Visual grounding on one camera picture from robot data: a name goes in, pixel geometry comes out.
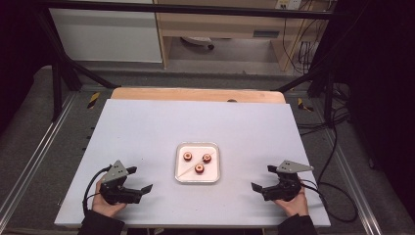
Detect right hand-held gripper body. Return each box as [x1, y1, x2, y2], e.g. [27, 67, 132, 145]
[261, 160, 315, 202]

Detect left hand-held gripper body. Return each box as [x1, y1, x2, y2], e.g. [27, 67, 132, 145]
[99, 160, 143, 206]

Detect square white metal-rimmed tray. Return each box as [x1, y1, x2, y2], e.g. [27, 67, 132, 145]
[174, 141, 221, 184]

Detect thin bamboo skewer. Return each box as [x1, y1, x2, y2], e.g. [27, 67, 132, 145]
[176, 150, 217, 180]

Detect person's left hand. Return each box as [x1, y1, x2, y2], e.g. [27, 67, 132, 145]
[92, 178, 127, 218]

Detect person's right hand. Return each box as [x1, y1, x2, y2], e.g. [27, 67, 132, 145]
[273, 177, 310, 218]

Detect yellow black tape marker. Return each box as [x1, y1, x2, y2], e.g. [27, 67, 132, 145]
[86, 91, 102, 110]
[297, 97, 314, 113]

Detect wooden table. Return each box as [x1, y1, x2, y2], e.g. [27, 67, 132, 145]
[110, 86, 288, 105]

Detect white cabinet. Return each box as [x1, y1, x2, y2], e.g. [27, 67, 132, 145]
[48, 0, 163, 64]

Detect black curtain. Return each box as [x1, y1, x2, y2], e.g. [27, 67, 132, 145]
[336, 0, 415, 213]
[0, 0, 50, 131]

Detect white object with black wheel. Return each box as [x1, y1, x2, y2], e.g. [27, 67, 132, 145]
[180, 36, 215, 51]

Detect light wooden desk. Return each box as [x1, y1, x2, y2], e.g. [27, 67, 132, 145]
[153, 0, 331, 71]

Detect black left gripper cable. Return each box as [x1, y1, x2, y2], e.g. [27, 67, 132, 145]
[81, 165, 113, 216]

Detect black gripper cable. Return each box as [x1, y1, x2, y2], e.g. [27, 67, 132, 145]
[300, 107, 359, 224]
[81, 165, 113, 216]

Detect aluminium floor rail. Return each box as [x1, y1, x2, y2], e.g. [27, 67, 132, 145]
[0, 92, 77, 216]
[321, 126, 384, 235]

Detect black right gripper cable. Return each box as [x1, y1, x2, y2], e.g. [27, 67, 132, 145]
[300, 107, 359, 224]

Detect black floor cable bundle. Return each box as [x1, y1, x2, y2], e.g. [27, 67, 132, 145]
[298, 81, 351, 136]

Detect hanging black cables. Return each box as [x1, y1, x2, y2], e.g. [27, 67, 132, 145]
[282, 0, 331, 76]

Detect white wall power outlet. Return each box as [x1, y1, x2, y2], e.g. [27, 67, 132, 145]
[275, 0, 302, 10]

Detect black metal frame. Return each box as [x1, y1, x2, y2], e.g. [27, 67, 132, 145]
[32, 0, 346, 128]

